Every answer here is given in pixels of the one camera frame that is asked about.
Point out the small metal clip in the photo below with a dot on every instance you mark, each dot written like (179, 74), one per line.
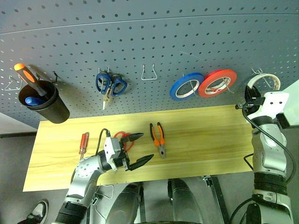
(94, 201)

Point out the dark rounded glossy shape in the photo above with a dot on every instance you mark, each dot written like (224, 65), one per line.
(184, 203)
(126, 205)

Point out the silver double peg hook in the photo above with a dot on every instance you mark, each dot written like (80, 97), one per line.
(108, 69)

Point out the orange and black screwdriver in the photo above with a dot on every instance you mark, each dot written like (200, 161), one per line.
(25, 73)

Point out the black and white sneaker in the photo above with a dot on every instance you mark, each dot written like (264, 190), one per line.
(37, 212)

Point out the black cup holder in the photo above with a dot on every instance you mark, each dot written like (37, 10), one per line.
(56, 109)

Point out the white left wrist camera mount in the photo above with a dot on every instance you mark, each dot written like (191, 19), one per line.
(109, 147)

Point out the blue tape roll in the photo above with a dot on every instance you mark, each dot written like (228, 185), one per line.
(182, 80)

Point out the black cup hook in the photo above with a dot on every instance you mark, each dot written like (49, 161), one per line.
(56, 75)

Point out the grey perforated pegboard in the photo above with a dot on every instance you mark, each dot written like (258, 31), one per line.
(149, 35)

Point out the white tape roll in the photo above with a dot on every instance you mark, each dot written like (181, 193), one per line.
(252, 82)

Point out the red tape roll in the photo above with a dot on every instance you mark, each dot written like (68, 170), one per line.
(210, 78)

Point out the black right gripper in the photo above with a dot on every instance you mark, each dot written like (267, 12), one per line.
(253, 101)

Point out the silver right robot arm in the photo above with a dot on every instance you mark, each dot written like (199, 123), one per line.
(268, 151)

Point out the orange and black pliers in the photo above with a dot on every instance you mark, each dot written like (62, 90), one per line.
(161, 145)

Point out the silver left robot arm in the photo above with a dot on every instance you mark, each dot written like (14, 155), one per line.
(86, 168)

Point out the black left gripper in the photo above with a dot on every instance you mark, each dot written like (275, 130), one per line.
(123, 161)

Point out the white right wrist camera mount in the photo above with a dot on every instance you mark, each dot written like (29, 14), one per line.
(275, 100)

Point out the black table leg brace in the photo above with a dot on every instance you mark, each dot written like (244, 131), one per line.
(219, 200)

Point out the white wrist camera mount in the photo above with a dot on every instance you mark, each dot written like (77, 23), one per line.
(275, 100)
(109, 147)

